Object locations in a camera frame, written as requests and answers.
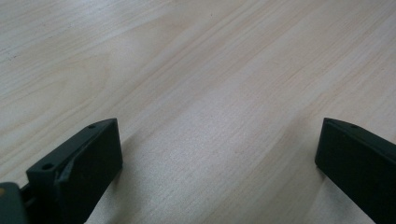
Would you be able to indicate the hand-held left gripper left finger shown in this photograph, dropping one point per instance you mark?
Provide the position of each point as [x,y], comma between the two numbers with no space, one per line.
[84,171]

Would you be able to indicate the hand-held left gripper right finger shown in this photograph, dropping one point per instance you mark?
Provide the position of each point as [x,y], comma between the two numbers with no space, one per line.
[361,161]

